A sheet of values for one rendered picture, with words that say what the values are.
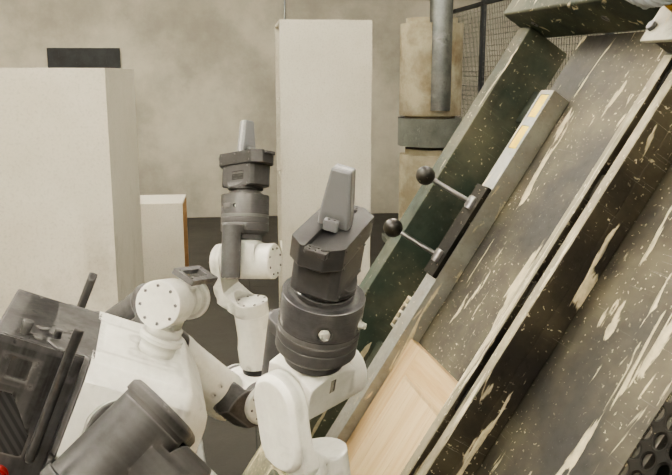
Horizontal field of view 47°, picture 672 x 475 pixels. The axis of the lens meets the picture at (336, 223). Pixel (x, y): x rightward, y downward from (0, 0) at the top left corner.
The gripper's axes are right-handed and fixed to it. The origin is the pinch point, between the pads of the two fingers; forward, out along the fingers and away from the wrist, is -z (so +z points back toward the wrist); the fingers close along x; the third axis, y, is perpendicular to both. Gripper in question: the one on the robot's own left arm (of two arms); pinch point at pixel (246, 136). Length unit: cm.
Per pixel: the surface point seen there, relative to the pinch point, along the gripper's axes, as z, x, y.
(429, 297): 29.3, 21.1, -28.3
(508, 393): 43, 50, -8
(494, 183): 7.6, 31.6, -34.7
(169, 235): -12, -401, -262
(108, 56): -233, -669, -358
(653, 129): 5, 68, -17
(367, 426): 54, 13, -20
